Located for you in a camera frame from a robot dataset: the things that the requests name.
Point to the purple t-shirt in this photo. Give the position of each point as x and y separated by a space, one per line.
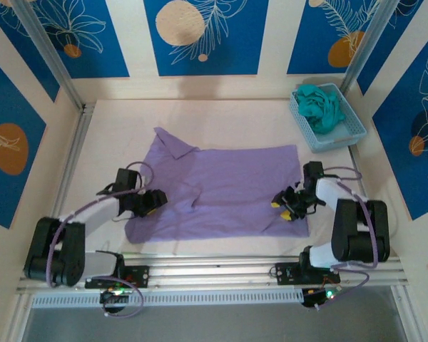
228 192

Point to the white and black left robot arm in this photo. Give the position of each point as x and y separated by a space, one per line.
96 213

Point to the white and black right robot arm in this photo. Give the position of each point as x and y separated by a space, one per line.
360 231

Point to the black controller board with lights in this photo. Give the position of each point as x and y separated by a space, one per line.
317 297
114 297

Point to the light blue perforated plastic basket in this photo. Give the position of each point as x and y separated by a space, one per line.
349 124

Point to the teal crumpled cloth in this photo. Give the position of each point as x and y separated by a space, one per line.
319 107

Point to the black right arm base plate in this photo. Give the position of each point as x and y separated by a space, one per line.
287 273

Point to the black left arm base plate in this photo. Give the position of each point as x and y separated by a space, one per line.
137 276

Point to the aluminium table side rail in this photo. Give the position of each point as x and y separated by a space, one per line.
73 160
354 156

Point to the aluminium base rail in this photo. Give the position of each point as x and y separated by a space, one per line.
217 270

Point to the aluminium frame post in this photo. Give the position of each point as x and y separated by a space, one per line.
50 53
366 46

